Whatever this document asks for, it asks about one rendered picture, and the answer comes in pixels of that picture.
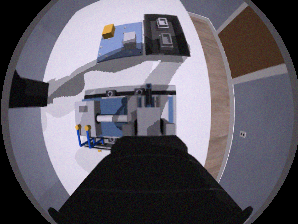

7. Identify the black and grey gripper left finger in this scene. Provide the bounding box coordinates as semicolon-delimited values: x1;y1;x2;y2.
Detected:
122;119;138;136

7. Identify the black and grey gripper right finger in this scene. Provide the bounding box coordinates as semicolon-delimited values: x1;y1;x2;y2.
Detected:
160;118;176;135

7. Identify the yellow brass block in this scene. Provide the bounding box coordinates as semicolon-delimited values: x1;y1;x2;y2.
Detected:
102;24;115;39

